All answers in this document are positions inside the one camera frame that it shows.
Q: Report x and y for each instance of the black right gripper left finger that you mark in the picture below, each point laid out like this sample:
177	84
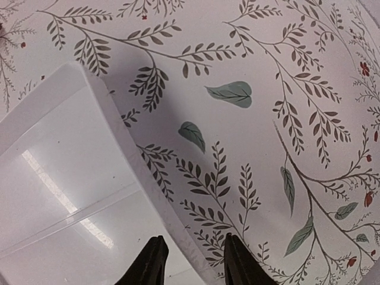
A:
149	266

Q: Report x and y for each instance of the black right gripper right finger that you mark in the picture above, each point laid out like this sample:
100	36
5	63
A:
240	266

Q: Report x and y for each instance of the white plastic compartment tray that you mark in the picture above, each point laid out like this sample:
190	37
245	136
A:
78	202

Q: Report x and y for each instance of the floral patterned table mat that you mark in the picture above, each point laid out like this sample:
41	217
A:
255	118

